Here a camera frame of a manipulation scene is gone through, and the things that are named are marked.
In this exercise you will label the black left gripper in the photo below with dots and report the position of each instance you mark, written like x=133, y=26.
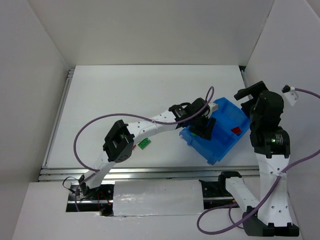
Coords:
x=203, y=128

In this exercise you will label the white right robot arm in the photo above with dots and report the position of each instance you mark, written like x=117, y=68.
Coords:
x=268, y=216

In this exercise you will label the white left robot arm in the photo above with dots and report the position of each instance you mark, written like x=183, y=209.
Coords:
x=122, y=137

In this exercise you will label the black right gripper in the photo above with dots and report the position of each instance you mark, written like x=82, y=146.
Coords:
x=250, y=90

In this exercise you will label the red rounded lego brick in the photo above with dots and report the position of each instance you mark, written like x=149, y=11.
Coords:
x=237, y=131

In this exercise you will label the aluminium front rail frame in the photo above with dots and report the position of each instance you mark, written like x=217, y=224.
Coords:
x=148, y=173

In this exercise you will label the blue plastic divided bin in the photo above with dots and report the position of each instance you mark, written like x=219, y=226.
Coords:
x=228, y=116

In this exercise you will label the green 2x3 lego brick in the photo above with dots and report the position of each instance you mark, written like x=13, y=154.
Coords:
x=144, y=143

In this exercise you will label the white foil cover sheet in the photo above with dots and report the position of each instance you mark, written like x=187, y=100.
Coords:
x=157, y=198

